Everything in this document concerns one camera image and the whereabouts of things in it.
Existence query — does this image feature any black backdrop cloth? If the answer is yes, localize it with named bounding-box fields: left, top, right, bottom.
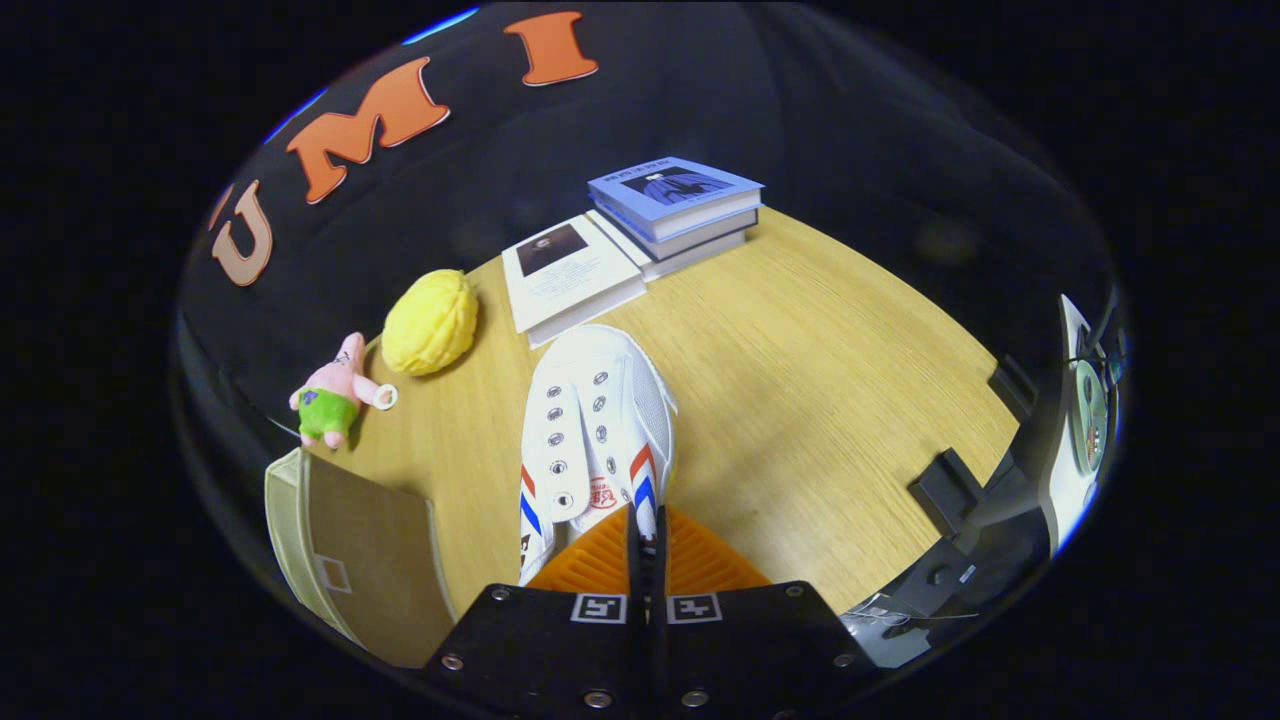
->
left=175, top=0, right=1111, bottom=421

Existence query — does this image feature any beige fabric storage box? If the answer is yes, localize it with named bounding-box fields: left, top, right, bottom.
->
left=264, top=448, right=459, bottom=669

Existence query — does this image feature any white striped canvas shoe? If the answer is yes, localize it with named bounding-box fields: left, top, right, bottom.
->
left=518, top=324, right=679, bottom=588

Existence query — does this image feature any white book with portrait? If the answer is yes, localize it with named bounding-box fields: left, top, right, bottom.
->
left=501, top=215, right=648, bottom=349

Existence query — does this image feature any black metal stand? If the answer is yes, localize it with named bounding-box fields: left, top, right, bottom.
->
left=845, top=440, right=1061, bottom=669

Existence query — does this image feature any yellow bun-shaped squishy toy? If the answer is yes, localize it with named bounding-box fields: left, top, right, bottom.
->
left=381, top=269, right=480, bottom=378

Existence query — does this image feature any blue book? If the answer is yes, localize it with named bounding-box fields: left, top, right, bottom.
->
left=587, top=156, right=765, bottom=243

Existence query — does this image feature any white electronic device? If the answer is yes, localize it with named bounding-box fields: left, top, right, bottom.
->
left=1058, top=293, right=1129, bottom=531

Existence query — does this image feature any pink starfish plush toy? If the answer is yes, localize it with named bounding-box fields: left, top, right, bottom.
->
left=289, top=332, right=399, bottom=451

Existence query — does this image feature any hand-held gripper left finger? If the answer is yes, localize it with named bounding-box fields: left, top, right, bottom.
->
left=420, top=504, right=648, bottom=720

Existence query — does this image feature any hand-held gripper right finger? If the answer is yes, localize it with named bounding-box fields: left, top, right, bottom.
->
left=653, top=504, right=883, bottom=720

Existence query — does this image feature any black table clamp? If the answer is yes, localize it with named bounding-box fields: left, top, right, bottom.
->
left=908, top=448, right=986, bottom=521
left=988, top=355, right=1041, bottom=419

